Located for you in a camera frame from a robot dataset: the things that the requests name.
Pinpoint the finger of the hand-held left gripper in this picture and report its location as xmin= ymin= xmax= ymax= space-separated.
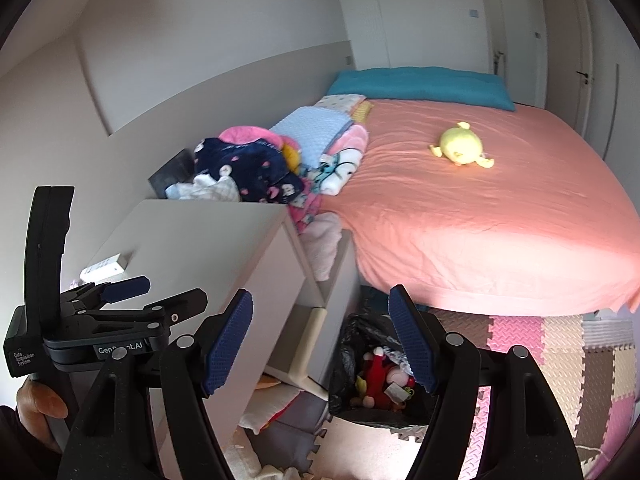
xmin=142 ymin=288 xmax=209 ymax=330
xmin=62 ymin=275 xmax=152 ymax=311

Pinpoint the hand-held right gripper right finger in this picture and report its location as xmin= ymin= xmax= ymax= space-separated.
xmin=387 ymin=284 xmax=586 ymax=480

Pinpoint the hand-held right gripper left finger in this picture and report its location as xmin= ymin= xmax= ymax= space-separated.
xmin=57 ymin=287 xmax=254 ymax=480

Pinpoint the black bag of toys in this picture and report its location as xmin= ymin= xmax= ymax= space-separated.
xmin=327 ymin=312 xmax=437 ymax=429

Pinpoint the person's left hand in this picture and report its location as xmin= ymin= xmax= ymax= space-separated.
xmin=15 ymin=377 xmax=70 ymax=454

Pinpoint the small white box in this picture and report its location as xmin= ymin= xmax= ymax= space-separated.
xmin=80 ymin=254 xmax=129 ymax=285

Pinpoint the red plush toy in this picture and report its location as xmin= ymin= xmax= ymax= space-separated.
xmin=356 ymin=347 xmax=416 ymax=409

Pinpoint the white nightstand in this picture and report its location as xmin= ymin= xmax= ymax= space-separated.
xmin=80 ymin=199 xmax=364 ymax=480

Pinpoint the foam puzzle floor mat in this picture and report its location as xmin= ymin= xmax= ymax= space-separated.
xmin=225 ymin=307 xmax=640 ymax=480

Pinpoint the white crumpled cloth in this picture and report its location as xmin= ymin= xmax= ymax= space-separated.
xmin=165 ymin=170 xmax=242 ymax=204

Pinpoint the cream fluffy cloth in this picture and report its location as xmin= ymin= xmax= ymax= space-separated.
xmin=222 ymin=440 xmax=301 ymax=480

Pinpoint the pale pink fluffy blanket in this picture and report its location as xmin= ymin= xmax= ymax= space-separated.
xmin=300 ymin=211 xmax=344 ymax=281

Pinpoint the bed with pink sheet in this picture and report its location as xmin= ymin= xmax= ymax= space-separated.
xmin=320 ymin=97 xmax=640 ymax=319

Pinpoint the navy printed garment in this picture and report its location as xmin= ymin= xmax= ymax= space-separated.
xmin=192 ymin=137 xmax=306 ymax=206

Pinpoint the pink printed garment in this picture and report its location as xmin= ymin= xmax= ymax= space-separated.
xmin=289 ymin=191 xmax=324 ymax=235

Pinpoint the bright pink plush cloth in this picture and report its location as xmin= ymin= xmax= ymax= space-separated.
xmin=218 ymin=125 xmax=284 ymax=146

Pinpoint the white printed cloth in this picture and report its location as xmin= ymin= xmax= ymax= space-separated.
xmin=317 ymin=149 xmax=362 ymax=196

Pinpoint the grey ribbed mat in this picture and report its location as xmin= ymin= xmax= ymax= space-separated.
xmin=582 ymin=317 xmax=639 ymax=349

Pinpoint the yellow plush toy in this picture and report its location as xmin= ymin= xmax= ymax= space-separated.
xmin=428 ymin=121 xmax=496 ymax=169

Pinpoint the pink folded blanket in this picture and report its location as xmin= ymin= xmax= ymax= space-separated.
xmin=330 ymin=124 xmax=370 ymax=156

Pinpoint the light blue blanket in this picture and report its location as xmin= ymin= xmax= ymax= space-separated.
xmin=270 ymin=106 xmax=354 ymax=169

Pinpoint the dotted white quilt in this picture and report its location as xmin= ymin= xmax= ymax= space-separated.
xmin=312 ymin=94 xmax=365 ymax=111

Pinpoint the teal pillow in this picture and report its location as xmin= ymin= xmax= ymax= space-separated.
xmin=326 ymin=67 xmax=517 ymax=113

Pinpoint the white door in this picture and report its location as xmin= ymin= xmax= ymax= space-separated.
xmin=544 ymin=0 xmax=622 ymax=137

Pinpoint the white cable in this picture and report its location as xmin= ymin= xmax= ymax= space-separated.
xmin=575 ymin=443 xmax=614 ymax=461

